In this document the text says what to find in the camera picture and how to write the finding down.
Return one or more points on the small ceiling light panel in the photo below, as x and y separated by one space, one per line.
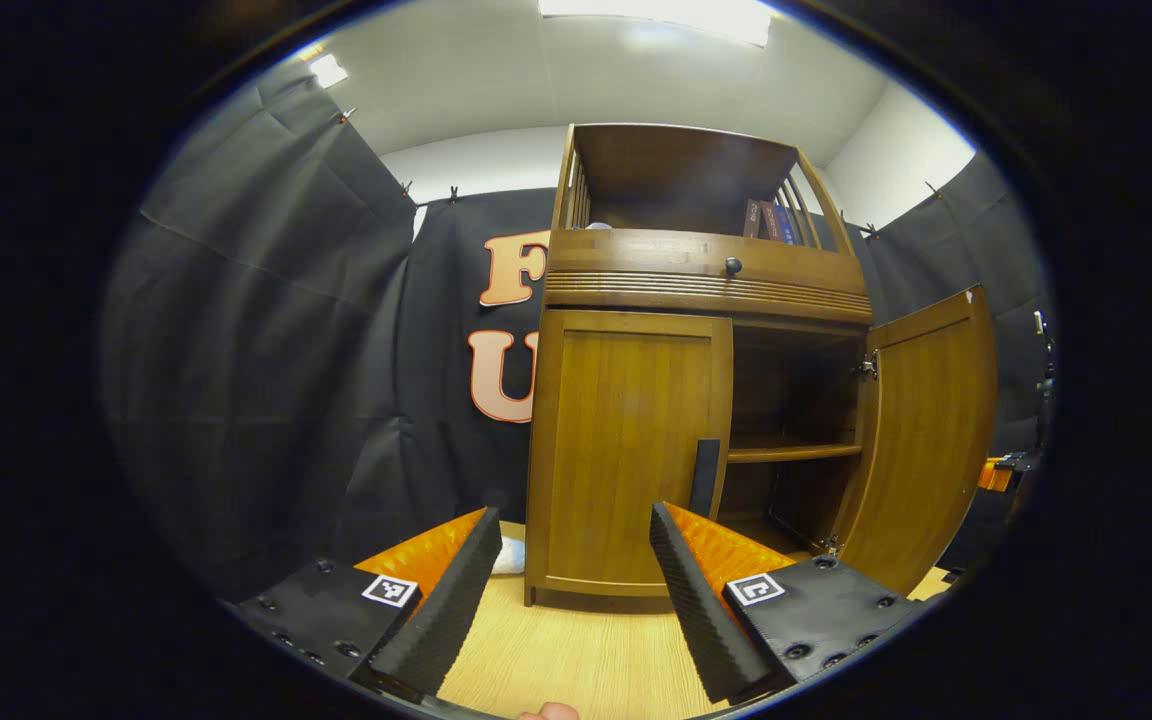
327 70

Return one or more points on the black drawer knob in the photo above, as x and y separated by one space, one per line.
733 266

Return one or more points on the wooden double-door shoe cabinet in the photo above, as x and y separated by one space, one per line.
676 170

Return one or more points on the wooden inner shelf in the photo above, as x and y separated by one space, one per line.
786 452

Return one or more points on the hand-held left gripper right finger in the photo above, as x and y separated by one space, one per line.
696 610

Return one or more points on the metal door hinge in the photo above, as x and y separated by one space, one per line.
868 366
828 545

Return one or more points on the maroon book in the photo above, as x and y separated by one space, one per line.
768 220

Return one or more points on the wooden shoe cabinet door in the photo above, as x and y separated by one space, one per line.
926 440
626 440

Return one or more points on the wooden cabinet drawer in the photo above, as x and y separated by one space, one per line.
636 255

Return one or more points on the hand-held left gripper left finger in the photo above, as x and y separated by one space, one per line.
456 610

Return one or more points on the large ceiling light panel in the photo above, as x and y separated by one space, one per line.
656 18

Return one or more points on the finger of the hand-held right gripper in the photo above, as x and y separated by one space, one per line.
994 477

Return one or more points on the white plush toy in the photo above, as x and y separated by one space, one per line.
511 556

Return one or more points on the blue book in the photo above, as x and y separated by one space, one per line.
785 224

